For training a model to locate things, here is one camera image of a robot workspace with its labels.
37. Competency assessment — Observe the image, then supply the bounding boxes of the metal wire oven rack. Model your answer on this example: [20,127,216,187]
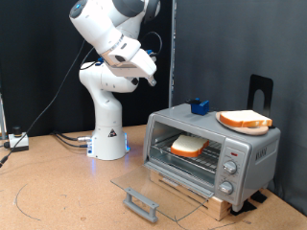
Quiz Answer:
[151,132,223,173]

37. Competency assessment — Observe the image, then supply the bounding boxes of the silver oven knob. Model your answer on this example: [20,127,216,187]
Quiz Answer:
[223,160,238,175]
[218,180,234,196]

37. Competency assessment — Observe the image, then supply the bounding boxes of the grey curtain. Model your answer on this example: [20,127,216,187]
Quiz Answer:
[174,0,307,216]

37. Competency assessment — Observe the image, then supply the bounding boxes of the metal stand leg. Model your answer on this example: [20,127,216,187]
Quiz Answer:
[0,92,8,141]

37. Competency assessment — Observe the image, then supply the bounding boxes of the grey emergency stop box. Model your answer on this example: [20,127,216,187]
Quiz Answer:
[8,126,30,153]

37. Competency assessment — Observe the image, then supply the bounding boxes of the black metal bookend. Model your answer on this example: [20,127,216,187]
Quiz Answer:
[248,74,275,129]

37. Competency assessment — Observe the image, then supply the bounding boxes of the black spatula with blue block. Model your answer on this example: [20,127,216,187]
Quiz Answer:
[185,97,211,116]

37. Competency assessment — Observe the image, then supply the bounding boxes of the base cable with silver connector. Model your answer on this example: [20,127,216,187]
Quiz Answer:
[52,130,94,144]

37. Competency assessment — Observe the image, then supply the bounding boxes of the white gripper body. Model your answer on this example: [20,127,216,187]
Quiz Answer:
[106,38,158,80]

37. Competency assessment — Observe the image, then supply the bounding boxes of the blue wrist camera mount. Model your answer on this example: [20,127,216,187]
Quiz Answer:
[95,48,158,67]

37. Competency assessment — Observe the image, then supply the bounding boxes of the wooden block under oven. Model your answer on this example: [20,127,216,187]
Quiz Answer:
[150,171,233,222]

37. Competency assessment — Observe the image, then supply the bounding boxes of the vertical metal pole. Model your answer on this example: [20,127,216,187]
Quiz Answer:
[168,0,177,108]

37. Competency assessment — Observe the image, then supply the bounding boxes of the silver toaster oven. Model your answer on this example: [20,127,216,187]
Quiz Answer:
[142,103,282,213]

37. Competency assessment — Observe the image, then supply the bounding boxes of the black curtain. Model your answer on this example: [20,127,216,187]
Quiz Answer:
[0,0,174,139]

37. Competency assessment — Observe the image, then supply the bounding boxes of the black base cable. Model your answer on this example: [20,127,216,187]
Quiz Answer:
[55,133,90,150]

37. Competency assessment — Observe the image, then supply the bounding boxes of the long black camera cable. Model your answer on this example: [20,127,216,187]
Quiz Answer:
[0,31,163,168]

